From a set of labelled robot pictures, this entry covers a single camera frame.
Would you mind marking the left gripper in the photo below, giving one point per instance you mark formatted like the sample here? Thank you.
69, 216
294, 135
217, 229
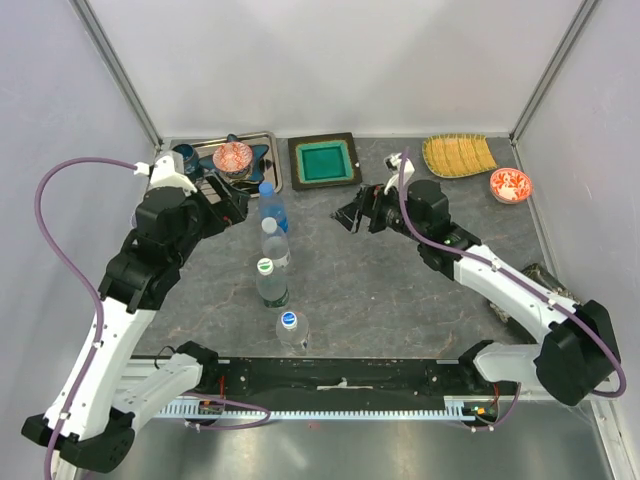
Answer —
233, 206

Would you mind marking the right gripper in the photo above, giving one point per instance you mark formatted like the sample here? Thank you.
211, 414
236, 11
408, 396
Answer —
369, 201

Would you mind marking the blue label plastic bottle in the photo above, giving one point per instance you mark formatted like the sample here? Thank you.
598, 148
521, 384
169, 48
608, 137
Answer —
273, 206

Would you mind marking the white cap clear bottle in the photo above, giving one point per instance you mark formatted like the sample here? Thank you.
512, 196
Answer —
276, 247

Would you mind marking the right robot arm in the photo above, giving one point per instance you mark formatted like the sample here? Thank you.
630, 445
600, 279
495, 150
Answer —
573, 348

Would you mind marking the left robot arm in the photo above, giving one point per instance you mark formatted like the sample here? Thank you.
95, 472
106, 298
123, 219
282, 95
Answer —
90, 426

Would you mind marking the green label plastic bottle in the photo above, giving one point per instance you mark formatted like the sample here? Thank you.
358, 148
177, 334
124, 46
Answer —
271, 284

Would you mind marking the blue cap small bottle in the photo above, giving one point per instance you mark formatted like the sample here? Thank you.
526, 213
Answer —
292, 329

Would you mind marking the blue star shaped dish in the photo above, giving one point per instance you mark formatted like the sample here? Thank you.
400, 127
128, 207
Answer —
254, 175

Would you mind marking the red patterned bowl on tray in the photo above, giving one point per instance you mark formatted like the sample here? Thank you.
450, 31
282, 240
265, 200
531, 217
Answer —
233, 158

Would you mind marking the metal tray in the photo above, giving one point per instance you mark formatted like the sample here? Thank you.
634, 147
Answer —
272, 173

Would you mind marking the dark blue mug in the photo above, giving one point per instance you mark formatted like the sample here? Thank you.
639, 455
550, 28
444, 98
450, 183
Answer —
190, 159

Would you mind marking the green square plate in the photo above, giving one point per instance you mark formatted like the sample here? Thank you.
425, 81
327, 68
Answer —
326, 160

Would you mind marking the yellow bamboo pattern plate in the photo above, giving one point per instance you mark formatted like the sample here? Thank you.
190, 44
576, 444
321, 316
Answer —
452, 156

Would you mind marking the orange white floral bowl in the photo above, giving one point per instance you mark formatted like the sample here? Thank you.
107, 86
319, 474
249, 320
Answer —
510, 186

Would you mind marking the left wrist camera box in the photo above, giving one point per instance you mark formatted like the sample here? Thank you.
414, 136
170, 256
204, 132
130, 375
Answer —
166, 171

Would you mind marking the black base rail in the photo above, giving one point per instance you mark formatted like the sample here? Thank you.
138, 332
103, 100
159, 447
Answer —
301, 383

